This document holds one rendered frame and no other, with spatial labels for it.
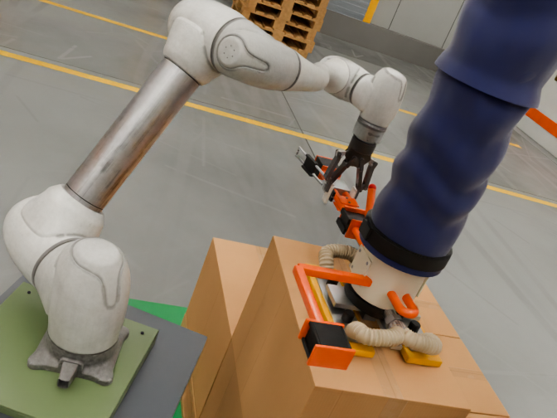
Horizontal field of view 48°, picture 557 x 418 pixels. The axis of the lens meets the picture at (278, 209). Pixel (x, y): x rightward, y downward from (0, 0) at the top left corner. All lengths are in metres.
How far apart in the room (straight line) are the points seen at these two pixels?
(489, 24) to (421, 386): 0.81
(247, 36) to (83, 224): 0.55
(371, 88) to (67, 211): 0.89
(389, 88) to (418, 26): 9.93
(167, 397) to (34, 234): 0.47
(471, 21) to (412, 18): 10.26
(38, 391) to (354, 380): 0.67
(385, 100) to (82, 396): 1.08
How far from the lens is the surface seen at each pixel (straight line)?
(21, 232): 1.49
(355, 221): 1.75
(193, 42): 1.43
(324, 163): 2.06
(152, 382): 1.53
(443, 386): 1.59
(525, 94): 1.38
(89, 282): 1.31
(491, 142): 1.41
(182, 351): 1.63
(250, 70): 1.33
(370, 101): 1.81
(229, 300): 2.21
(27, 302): 1.62
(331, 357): 1.24
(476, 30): 1.35
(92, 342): 1.39
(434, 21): 11.80
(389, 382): 1.50
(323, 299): 1.61
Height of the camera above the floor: 1.80
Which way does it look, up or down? 25 degrees down
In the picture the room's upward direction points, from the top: 22 degrees clockwise
